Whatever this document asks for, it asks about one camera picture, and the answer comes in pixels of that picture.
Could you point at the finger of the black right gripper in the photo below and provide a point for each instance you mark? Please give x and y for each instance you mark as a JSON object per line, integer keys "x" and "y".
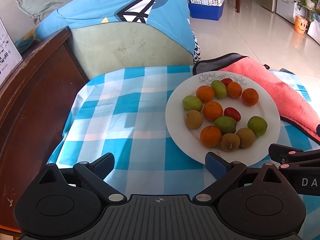
{"x": 300, "y": 169}
{"x": 285, "y": 154}

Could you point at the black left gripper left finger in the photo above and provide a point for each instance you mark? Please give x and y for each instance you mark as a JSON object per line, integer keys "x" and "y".
{"x": 92, "y": 176}

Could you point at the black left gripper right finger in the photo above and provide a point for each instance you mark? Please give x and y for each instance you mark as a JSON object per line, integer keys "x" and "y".
{"x": 227, "y": 177}

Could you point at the green jujube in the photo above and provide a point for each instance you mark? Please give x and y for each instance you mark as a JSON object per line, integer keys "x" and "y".
{"x": 225, "y": 124}
{"x": 191, "y": 102}
{"x": 258, "y": 125}
{"x": 219, "y": 89}

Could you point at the orange tangerine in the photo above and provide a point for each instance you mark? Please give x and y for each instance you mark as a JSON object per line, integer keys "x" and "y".
{"x": 250, "y": 97}
{"x": 234, "y": 90}
{"x": 212, "y": 110}
{"x": 205, "y": 93}
{"x": 210, "y": 136}

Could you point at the brown longan fruit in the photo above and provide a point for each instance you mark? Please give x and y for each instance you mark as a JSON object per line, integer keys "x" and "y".
{"x": 193, "y": 119}
{"x": 247, "y": 137}
{"x": 230, "y": 142}

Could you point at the red cherry tomato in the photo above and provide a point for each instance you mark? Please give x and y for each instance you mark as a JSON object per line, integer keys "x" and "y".
{"x": 232, "y": 113}
{"x": 226, "y": 81}

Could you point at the pink towel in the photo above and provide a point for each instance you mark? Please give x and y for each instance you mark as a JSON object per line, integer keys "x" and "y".
{"x": 292, "y": 107}

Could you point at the white floral plate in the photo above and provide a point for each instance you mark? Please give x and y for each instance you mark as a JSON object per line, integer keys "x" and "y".
{"x": 188, "y": 140}

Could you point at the blue checkered tablecloth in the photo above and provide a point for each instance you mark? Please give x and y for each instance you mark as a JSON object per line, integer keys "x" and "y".
{"x": 123, "y": 112}

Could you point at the green jujube on plate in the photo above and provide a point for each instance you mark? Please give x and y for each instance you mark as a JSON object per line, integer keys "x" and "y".
{"x": 191, "y": 102}

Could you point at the brown wooden cabinet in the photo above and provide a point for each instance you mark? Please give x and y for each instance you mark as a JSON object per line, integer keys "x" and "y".
{"x": 35, "y": 103}

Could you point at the low tv stand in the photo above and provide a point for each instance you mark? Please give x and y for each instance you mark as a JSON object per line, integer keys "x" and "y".
{"x": 314, "y": 30}

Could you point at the orange smiley bucket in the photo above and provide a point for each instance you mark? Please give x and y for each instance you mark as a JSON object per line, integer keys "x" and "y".
{"x": 300, "y": 24}

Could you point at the white milk carton box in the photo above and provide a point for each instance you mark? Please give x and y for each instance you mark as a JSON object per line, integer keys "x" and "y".
{"x": 10, "y": 58}

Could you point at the white small fridge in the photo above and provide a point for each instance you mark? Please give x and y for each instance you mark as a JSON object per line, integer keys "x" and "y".
{"x": 289, "y": 9}

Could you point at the blue plastic bin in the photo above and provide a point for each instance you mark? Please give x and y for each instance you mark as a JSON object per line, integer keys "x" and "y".
{"x": 206, "y": 12}

